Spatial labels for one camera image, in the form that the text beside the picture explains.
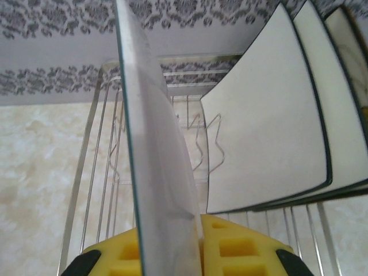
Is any chrome wire dish rack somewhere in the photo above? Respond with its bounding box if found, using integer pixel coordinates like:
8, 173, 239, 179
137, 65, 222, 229
59, 51, 340, 276

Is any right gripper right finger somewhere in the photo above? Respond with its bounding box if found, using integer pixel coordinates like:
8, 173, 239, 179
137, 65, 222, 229
200, 214, 313, 276

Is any round plate with Chinese characters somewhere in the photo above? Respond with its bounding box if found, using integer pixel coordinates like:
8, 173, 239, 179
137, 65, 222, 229
114, 0, 205, 276

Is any square plate flower pattern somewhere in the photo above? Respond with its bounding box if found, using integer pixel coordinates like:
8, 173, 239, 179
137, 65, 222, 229
255, 5, 368, 213

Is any square white plate dark rim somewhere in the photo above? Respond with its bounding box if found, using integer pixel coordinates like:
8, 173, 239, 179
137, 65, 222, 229
199, 2, 334, 216
252, 0, 363, 214

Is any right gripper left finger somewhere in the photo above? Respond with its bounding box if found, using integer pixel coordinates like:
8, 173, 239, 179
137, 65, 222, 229
62, 227, 143, 276

